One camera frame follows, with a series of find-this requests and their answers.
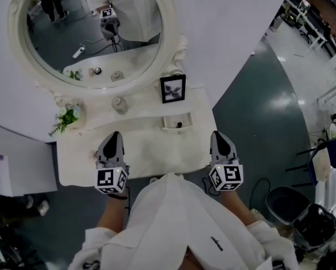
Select black picture frame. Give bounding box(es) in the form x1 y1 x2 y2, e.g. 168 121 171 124
159 74 187 104

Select black round bin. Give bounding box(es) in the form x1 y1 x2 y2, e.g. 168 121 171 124
265 186 311 223

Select white office desks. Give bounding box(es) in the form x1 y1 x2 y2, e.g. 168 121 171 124
280 0 336 67

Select black floor cable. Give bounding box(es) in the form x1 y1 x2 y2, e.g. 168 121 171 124
248 177 271 211

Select person's right forearm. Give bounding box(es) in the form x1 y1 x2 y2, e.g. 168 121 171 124
219 189 260 226

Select person's left forearm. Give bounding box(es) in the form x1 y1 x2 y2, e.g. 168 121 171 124
96 193 132 233

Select person's white shirt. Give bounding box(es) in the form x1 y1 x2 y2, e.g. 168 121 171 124
68 172 300 270

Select white vanity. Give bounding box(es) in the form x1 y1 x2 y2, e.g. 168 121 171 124
48 85 221 187

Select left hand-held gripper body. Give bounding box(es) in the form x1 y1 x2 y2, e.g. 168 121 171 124
93 130 130 195

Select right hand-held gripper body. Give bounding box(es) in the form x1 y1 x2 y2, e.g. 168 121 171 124
208 130 244 192

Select clear glass makeup bottle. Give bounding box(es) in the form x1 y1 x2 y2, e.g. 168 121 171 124
111 96 129 115

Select black equipment pile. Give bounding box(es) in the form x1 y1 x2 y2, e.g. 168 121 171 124
0 229 46 270

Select blue chair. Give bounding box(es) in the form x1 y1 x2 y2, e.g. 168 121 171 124
285 136 336 188

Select white vanity drawer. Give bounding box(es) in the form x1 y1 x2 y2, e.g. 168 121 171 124
160 112 195 132

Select oval white-framed mirror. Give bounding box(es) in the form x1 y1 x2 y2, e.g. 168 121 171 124
7 0 189 96

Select black bag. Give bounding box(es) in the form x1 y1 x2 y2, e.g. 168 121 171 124
292 203 336 248

